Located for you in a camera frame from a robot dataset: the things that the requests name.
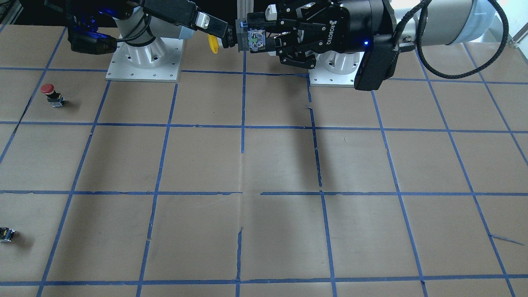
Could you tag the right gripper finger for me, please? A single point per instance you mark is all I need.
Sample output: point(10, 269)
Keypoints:
point(218, 28)

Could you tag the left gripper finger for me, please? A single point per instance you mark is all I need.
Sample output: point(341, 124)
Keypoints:
point(293, 53)
point(283, 15)

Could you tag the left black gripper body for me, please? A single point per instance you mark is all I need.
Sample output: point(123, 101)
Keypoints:
point(358, 18)

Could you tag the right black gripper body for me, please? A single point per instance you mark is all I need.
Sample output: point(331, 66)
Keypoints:
point(168, 11)

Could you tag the yellow push button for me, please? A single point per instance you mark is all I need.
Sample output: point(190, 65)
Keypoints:
point(249, 39)

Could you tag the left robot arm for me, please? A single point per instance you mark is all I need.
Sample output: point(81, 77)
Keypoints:
point(303, 33)

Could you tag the red push button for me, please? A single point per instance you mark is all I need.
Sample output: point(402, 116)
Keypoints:
point(54, 98)

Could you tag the aluminium frame post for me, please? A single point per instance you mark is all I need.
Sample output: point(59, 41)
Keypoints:
point(243, 7)

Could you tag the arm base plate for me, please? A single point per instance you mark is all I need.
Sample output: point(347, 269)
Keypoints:
point(335, 69)
point(157, 62)

